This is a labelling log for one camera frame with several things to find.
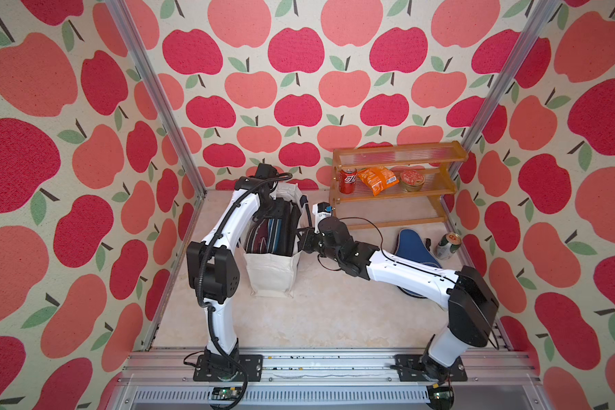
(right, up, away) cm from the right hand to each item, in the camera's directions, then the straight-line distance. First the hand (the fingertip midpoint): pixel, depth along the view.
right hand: (296, 235), depth 79 cm
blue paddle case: (+43, -6, +20) cm, 48 cm away
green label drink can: (+55, -5, +12) cm, 56 cm away
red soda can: (+18, +20, +14) cm, 30 cm away
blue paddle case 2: (-8, -2, +8) cm, 11 cm away
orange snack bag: (+31, +20, +20) cm, 42 cm away
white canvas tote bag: (-7, -13, 0) cm, 14 cm away
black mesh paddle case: (-5, +5, +12) cm, 14 cm away
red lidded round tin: (+45, +20, +20) cm, 53 cm away
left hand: (-6, +6, +11) cm, 14 cm away
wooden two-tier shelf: (+43, +10, +37) cm, 58 cm away
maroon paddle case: (-13, -1, +5) cm, 14 cm away
